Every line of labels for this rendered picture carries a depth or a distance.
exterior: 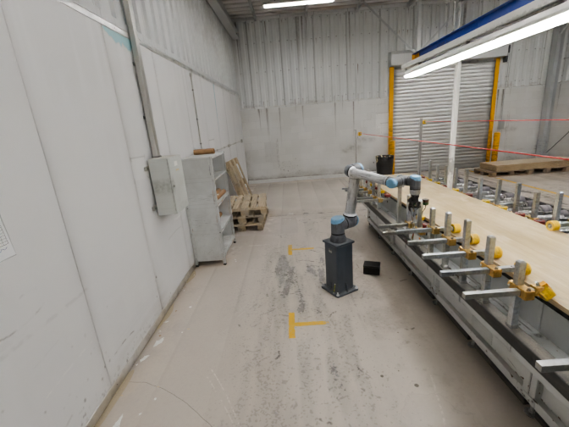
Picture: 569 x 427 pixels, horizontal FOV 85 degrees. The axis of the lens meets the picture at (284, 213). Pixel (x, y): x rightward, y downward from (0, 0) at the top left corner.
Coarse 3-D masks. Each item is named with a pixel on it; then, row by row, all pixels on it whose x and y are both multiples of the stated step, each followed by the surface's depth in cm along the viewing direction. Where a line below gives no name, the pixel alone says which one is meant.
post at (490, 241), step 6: (486, 240) 189; (492, 240) 185; (486, 246) 189; (492, 246) 186; (486, 252) 190; (492, 252) 187; (486, 258) 190; (492, 258) 188; (486, 276) 192; (486, 282) 193; (486, 288) 194; (486, 300) 196
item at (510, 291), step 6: (510, 288) 165; (516, 288) 164; (462, 294) 165; (468, 294) 163; (474, 294) 163; (480, 294) 163; (486, 294) 163; (492, 294) 163; (498, 294) 163; (504, 294) 163; (510, 294) 163; (516, 294) 163
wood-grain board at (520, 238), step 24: (408, 192) 406; (432, 192) 396; (456, 192) 387; (456, 216) 301; (480, 216) 296; (504, 216) 290; (480, 240) 243; (504, 240) 239; (528, 240) 236; (552, 240) 232; (504, 264) 202; (552, 264) 197; (552, 288) 172
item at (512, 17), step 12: (540, 0) 174; (552, 0) 166; (564, 0) 166; (516, 12) 192; (528, 12) 182; (492, 24) 214; (504, 24) 204; (468, 36) 241; (480, 36) 236; (444, 48) 278; (420, 60) 325; (456, 72) 374; (456, 84) 377; (456, 96) 381; (456, 108) 385; (456, 120) 389
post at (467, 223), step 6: (468, 222) 208; (468, 228) 209; (462, 234) 214; (468, 234) 211; (462, 240) 215; (468, 240) 212; (462, 246) 215; (468, 246) 213; (462, 258) 216; (462, 264) 217; (462, 276) 219
